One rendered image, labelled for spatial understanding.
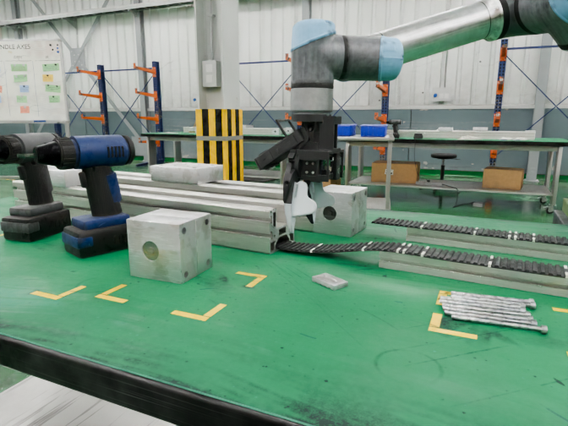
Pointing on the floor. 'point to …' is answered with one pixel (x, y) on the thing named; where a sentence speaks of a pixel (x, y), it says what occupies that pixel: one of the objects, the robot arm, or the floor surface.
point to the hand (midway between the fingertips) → (299, 221)
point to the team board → (33, 84)
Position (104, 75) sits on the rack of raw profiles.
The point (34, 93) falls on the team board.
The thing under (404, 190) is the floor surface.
